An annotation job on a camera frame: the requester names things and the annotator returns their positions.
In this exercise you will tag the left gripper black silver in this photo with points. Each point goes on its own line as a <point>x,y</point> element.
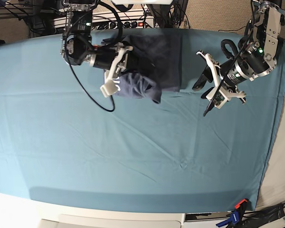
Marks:
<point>227,75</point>

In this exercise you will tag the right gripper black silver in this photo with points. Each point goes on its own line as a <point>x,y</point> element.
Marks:
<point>119,59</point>

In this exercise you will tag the blue-grey heathered T-shirt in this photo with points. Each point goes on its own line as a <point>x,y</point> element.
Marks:
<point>164,51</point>

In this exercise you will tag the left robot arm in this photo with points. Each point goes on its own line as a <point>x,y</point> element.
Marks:
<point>255,55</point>

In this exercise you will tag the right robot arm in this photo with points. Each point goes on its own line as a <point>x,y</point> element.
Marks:
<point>77,39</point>

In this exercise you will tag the teal table cloth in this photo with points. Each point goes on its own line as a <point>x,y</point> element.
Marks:
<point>59,145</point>

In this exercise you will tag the orange black clamp bottom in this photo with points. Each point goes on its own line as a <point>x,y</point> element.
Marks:
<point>242,206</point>

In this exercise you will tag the blue spring clamp bottom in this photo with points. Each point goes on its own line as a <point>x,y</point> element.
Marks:
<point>232,220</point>

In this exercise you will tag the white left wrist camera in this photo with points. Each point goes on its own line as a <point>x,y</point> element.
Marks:
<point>220,99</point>

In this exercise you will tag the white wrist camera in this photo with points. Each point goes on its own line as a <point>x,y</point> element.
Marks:
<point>110,87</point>
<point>220,99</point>

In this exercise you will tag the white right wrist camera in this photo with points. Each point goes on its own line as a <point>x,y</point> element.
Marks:
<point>110,87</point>

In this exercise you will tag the white power strip red switch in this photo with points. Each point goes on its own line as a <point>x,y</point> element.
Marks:
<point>140,24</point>

